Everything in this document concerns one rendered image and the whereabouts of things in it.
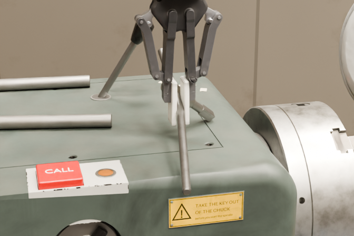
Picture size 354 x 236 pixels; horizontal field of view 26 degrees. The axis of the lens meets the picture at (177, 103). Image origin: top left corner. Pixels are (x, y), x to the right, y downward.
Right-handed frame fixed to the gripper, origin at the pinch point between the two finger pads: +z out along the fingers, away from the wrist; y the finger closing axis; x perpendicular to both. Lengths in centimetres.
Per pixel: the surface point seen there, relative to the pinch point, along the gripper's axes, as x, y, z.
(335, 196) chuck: -2.7, 25.8, 17.9
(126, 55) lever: 18.4, -4.9, -2.3
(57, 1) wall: 236, -1, 37
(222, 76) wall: 223, 73, 73
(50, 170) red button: -10.1, -20.4, 4.8
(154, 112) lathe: 11.5, -1.5, 6.1
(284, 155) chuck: 1.8, 18.3, 11.7
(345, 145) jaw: 3.0, 29.8, 11.5
